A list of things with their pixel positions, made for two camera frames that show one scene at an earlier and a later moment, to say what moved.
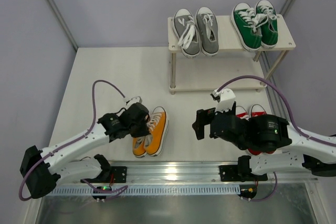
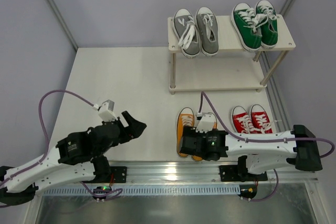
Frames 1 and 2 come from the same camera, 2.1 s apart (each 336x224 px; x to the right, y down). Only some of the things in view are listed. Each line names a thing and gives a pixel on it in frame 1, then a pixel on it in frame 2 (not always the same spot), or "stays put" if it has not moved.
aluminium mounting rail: [187, 172] stays put
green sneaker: [245, 23] stays put
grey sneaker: [187, 32] stays put
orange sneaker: [154, 142] to [199, 158]
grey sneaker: [207, 20] stays put
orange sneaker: [138, 147] to [186, 118]
